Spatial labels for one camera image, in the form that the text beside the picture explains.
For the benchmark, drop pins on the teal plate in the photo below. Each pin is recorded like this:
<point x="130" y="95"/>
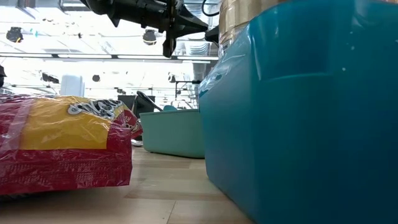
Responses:
<point x="170" y="108"/>

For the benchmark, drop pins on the red yellow ramen packet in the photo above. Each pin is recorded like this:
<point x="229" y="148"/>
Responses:
<point x="62" y="161"/>

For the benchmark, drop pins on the black metal stand frame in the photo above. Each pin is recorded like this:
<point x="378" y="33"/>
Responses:
<point x="176" y="90"/>

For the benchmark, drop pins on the small dark round lamp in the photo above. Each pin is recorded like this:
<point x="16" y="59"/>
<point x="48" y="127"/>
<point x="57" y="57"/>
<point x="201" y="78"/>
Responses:
<point x="96" y="78"/>

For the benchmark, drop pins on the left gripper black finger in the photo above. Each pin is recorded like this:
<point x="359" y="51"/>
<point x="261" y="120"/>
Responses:
<point x="213" y="35"/>
<point x="186" y="23"/>

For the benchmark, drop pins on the small teal container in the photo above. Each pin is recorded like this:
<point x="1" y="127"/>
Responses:
<point x="174" y="133"/>

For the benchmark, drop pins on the dark ceiling fixture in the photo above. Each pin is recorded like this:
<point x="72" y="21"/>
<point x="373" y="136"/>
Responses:
<point x="49" y="78"/>

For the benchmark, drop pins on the black screen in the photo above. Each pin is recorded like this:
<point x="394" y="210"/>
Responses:
<point x="124" y="99"/>

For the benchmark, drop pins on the silver metal spoon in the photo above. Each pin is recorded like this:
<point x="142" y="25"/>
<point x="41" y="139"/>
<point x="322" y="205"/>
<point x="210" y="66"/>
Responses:
<point x="136" y="143"/>

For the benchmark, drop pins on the black pendant lamp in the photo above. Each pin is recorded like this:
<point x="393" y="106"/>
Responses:
<point x="14" y="35"/>
<point x="149" y="37"/>

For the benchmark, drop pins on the long ceiling light strip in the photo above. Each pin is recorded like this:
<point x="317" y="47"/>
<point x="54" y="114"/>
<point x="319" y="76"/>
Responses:
<point x="84" y="57"/>

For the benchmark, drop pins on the large teal tray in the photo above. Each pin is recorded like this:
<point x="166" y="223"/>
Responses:
<point x="295" y="140"/>

